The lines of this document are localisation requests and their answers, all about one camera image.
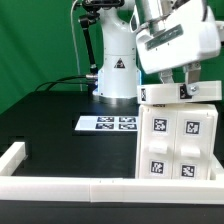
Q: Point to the white cabinet door panel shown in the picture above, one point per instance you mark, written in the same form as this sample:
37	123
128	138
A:
194	132
155	142

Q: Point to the white cabinet body box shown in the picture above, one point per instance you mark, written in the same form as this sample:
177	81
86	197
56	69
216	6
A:
175	141

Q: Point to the white cabinet top block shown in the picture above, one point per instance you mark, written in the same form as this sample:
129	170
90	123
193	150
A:
173	93

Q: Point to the white U-shaped fence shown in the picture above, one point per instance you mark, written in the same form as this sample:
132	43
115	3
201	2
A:
113	190

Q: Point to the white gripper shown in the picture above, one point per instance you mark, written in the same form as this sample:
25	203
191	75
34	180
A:
190	36

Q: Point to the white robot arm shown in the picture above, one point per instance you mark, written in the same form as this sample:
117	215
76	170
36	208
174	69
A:
122	71

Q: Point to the white marker base plate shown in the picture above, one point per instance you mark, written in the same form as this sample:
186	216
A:
107	123

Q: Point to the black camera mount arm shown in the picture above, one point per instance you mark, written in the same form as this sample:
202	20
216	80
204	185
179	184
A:
92	15

